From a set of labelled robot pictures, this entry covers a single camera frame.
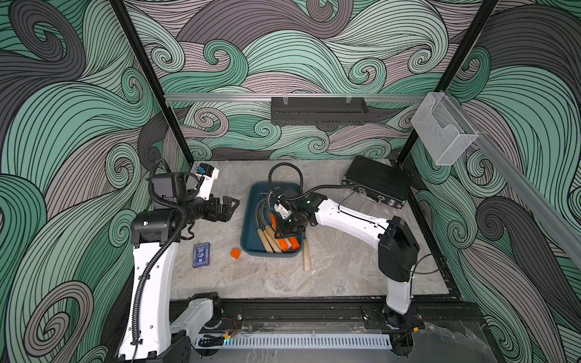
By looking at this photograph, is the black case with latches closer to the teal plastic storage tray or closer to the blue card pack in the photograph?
the teal plastic storage tray

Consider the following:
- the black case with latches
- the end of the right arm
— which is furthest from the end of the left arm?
the black case with latches

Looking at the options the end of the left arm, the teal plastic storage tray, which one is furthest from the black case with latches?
the end of the left arm

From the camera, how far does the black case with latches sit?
Answer: 1016 millimetres

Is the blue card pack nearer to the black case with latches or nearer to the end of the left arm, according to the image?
the end of the left arm

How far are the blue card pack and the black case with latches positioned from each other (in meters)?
0.70

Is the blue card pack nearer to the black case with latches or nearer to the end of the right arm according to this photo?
the end of the right arm

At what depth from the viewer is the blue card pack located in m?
0.85
